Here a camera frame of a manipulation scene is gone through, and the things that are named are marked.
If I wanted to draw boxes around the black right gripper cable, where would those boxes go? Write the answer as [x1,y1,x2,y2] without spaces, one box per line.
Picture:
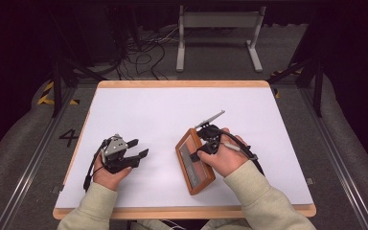
[216,126,265,177]

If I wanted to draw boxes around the tangle of black floor cables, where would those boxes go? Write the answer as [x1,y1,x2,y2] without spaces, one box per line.
[114,27,180,81]

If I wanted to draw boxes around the white metal stand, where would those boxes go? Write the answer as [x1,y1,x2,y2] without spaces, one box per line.
[175,5,267,73]

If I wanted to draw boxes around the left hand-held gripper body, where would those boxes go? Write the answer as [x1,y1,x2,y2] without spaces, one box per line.
[101,133,141,175]

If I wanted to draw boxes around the thin white cable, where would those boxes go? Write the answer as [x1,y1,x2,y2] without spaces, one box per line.
[157,218,187,230]

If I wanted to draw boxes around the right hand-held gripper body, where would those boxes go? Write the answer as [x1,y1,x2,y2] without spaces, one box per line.
[194,109,226,156]

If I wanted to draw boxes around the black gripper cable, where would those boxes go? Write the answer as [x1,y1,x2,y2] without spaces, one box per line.
[82,138,108,193]
[216,126,265,177]

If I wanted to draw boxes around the aluminium floor rail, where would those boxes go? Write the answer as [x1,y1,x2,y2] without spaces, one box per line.
[0,86,78,230]
[300,86,368,230]

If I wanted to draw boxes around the white table mat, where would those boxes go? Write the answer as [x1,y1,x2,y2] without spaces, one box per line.
[55,86,315,210]

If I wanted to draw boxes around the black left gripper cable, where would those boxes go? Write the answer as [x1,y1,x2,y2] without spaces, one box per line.
[82,138,108,193]

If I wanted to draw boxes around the person's left hand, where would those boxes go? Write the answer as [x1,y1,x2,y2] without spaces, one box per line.
[92,154,134,192]

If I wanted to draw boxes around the black metal stand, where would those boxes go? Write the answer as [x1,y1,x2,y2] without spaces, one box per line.
[49,52,107,118]
[266,57,326,118]

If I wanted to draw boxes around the dark cabinet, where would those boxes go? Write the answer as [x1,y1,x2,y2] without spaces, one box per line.
[76,5,124,69]

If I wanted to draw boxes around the person's right hand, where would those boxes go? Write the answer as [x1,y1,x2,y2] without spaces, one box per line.
[196,126,250,178]

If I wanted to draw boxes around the orange picture frame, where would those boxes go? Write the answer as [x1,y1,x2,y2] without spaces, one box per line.
[174,127,217,196]

